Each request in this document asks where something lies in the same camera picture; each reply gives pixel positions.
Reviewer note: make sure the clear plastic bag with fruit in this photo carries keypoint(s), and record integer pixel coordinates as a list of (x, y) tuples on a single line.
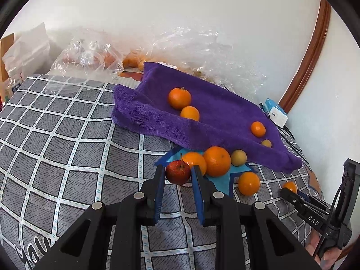
[(87, 56)]

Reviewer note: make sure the white blue box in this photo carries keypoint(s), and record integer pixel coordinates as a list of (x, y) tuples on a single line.
[(277, 112)]

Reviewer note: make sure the brown wooden door frame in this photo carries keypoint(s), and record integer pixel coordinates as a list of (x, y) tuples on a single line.
[(312, 50)]

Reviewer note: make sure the grey checkered bed sheet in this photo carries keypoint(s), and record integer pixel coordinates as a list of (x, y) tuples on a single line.
[(70, 160)]

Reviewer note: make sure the purple towel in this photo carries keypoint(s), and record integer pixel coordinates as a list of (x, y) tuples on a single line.
[(225, 112)]

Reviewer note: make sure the person's right hand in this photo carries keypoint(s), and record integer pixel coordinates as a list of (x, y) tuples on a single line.
[(326, 258)]

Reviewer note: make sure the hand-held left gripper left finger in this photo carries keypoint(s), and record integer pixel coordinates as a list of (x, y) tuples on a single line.
[(160, 191)]

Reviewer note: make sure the yellow green round fruit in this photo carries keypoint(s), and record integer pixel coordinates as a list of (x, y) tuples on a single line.
[(238, 157)]

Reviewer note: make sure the small red apple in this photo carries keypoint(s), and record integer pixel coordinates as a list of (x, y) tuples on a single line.
[(177, 173)]

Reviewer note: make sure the small yellow round fruit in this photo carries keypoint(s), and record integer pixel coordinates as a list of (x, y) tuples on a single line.
[(266, 143)]

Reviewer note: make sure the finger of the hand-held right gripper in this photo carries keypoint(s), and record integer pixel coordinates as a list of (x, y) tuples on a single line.
[(294, 199), (312, 202)]

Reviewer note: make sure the wooden chair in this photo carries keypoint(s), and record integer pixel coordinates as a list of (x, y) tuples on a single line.
[(6, 50)]

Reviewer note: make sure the white plastic bag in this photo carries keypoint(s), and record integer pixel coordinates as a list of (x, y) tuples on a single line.
[(28, 45)]

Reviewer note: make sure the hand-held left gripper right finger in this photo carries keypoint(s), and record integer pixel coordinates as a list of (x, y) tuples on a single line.
[(198, 194)]

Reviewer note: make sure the large clear plastic bag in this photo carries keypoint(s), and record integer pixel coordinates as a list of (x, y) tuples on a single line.
[(213, 53)]

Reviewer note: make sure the large orange with stem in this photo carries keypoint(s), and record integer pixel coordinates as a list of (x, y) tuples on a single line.
[(180, 99)]

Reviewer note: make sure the pack of oranges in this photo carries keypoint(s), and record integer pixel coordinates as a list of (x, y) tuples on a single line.
[(134, 59)]

